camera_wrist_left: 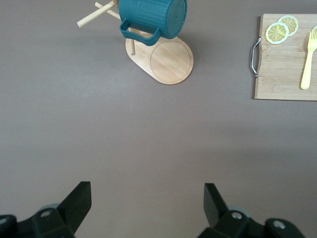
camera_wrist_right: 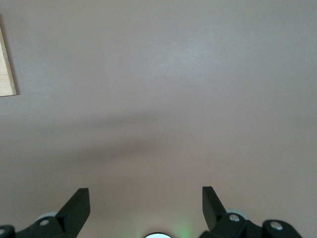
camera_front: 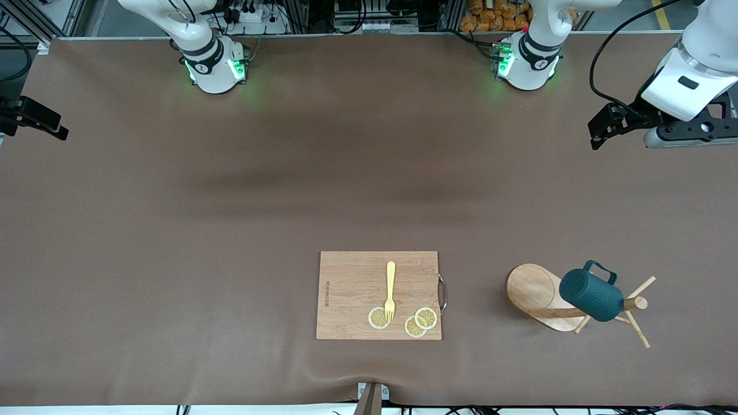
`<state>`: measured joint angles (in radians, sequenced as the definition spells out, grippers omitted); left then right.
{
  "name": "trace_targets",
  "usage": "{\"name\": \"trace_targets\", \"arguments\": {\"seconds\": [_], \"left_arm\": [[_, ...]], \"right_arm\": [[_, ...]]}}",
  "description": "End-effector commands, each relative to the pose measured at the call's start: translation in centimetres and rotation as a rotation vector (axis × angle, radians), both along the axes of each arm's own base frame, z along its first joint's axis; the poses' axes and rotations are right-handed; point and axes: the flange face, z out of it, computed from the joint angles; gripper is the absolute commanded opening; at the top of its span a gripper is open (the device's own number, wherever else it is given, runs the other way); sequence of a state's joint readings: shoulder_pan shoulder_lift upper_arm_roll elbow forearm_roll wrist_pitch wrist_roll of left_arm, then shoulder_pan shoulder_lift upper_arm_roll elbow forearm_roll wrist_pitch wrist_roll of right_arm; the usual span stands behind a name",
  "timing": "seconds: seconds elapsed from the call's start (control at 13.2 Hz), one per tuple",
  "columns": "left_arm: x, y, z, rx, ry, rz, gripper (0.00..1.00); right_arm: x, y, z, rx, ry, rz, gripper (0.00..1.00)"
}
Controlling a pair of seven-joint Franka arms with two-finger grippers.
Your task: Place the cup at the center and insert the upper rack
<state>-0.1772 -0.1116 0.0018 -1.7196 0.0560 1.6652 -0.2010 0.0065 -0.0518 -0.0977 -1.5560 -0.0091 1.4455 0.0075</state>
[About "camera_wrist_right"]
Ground wooden cutting board metal handle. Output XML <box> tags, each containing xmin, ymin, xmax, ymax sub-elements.
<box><xmin>0</xmin><ymin>14</ymin><xmax>19</xmax><ymax>97</ymax></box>

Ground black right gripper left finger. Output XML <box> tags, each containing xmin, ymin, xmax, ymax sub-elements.
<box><xmin>0</xmin><ymin>187</ymin><xmax>90</xmax><ymax>238</ymax></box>

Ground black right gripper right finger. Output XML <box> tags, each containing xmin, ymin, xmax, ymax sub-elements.
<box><xmin>199</xmin><ymin>186</ymin><xmax>304</xmax><ymax>238</ymax></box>

